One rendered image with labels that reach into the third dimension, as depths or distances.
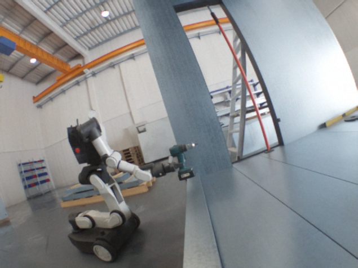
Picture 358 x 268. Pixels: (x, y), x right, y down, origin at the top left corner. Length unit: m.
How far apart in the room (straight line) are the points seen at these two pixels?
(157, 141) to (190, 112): 4.44
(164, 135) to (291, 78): 4.77
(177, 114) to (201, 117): 0.20
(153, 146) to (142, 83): 4.07
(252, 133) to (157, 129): 3.49
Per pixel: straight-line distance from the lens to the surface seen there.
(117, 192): 1.41
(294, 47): 2.07
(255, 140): 3.60
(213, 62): 9.01
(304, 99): 1.88
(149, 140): 5.86
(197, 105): 1.42
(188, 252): 0.54
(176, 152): 1.07
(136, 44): 9.42
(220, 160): 1.44
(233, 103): 2.32
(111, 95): 9.28
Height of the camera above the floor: 0.75
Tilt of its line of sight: 1 degrees up
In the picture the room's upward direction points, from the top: 18 degrees counter-clockwise
